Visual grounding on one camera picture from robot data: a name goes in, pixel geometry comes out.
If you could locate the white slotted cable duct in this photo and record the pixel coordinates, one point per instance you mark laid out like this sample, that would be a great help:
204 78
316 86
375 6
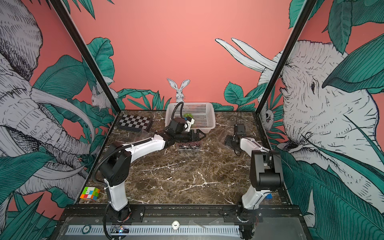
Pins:
162 230

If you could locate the black right frame post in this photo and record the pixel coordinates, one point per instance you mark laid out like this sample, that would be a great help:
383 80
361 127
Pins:
298 27

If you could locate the black frame post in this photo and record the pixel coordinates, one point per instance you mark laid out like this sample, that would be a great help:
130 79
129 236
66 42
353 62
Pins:
67 21
298 27

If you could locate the colourful rubik cube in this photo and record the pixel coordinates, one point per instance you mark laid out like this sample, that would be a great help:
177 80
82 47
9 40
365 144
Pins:
90 193

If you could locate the white perforated plastic basket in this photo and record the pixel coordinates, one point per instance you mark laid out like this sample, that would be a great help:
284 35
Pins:
203 113

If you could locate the green grape bunch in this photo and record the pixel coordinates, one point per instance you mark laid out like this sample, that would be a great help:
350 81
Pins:
188 116

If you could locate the black front mounting rail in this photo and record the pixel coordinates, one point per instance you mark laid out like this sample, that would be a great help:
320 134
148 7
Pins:
229 213

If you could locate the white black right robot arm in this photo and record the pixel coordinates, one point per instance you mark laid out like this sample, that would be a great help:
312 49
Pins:
266 172

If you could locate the black left frame post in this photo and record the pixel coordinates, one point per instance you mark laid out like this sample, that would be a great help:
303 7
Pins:
67 21

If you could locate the purple grape bunch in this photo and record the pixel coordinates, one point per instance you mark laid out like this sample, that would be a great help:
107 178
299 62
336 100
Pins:
189 146

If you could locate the clear plastic clamshell container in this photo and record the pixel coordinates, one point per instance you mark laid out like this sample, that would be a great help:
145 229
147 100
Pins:
197 150

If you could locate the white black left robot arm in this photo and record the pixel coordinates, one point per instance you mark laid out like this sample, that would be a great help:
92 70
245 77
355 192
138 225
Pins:
113 169

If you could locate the black white chessboard box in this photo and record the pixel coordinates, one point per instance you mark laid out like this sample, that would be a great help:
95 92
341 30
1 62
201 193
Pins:
135 123

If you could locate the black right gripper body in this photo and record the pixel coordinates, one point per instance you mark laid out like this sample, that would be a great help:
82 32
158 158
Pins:
231 140

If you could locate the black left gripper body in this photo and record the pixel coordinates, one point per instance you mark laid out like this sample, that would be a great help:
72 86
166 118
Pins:
186 137

